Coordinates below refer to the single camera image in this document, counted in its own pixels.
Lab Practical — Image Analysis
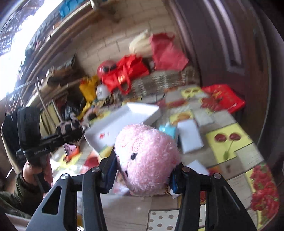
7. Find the black plastic bag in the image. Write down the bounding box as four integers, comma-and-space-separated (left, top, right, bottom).
60, 103, 80, 121

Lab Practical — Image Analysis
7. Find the dark red cloth bag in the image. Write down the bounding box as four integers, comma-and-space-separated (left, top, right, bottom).
149, 32, 189, 71

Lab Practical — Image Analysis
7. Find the plaid covered bench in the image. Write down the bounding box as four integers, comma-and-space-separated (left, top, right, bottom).
113, 65, 200, 100

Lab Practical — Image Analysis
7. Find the metal shelf rack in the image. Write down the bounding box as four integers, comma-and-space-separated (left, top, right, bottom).
5, 78, 69, 124

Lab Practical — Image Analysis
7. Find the brown wooden door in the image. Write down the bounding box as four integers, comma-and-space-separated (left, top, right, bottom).
165, 0, 271, 143

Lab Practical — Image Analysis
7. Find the yellow shopping bag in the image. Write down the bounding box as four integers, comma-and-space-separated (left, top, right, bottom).
79, 75, 100, 101

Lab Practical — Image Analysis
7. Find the white hard hat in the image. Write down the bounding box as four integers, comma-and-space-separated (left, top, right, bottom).
96, 84, 111, 100

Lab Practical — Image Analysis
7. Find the red plastic bag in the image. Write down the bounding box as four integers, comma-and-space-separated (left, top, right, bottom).
201, 84, 245, 114

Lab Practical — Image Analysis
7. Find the red tote bag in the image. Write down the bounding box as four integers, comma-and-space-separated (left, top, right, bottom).
101, 54, 150, 95

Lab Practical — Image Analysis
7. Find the white cardboard box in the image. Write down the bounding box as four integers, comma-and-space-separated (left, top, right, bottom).
84, 103, 161, 153

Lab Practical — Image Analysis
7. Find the pink plush toy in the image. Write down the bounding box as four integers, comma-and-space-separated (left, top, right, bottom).
114, 124, 181, 196

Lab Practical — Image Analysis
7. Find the fruit pattern tablecloth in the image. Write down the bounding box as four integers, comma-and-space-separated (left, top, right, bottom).
101, 85, 279, 230

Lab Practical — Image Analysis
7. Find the teal tissue pack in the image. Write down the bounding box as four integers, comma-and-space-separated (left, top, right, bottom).
159, 125, 179, 142

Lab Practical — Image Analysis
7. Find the person's left hand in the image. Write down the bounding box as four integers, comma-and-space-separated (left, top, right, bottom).
22, 161, 42, 185

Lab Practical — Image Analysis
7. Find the red helmet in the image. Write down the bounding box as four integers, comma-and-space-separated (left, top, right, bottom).
97, 60, 116, 78

